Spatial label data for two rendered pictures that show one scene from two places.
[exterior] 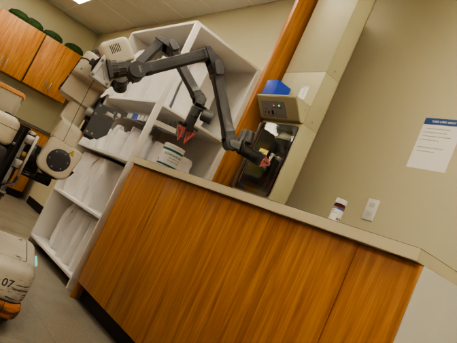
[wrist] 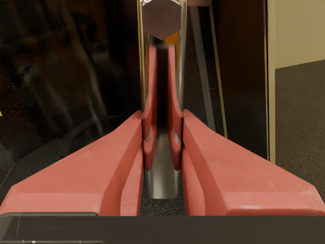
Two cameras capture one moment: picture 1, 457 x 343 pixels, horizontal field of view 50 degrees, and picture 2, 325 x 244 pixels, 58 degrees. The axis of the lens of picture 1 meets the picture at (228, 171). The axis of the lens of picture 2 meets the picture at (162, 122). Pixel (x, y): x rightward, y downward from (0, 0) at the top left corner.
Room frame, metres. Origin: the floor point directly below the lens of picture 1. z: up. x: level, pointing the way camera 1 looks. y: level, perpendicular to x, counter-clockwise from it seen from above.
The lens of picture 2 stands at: (2.38, -0.09, 1.22)
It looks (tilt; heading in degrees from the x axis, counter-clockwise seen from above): 33 degrees down; 313
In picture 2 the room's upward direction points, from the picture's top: 15 degrees counter-clockwise
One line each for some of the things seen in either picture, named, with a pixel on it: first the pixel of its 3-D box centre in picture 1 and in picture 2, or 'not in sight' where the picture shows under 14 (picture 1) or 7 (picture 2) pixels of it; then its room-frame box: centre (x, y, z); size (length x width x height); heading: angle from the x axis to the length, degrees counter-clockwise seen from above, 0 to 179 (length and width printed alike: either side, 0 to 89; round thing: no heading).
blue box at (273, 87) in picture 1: (276, 91); not in sight; (2.60, -0.05, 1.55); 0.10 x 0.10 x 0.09; 36
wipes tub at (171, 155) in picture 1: (170, 157); not in sight; (2.94, 0.35, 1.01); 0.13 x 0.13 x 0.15
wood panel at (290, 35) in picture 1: (290, 96); not in sight; (2.83, -0.14, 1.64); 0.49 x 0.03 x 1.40; 126
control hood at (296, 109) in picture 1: (279, 107); not in sight; (2.53, -0.10, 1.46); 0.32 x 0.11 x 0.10; 36
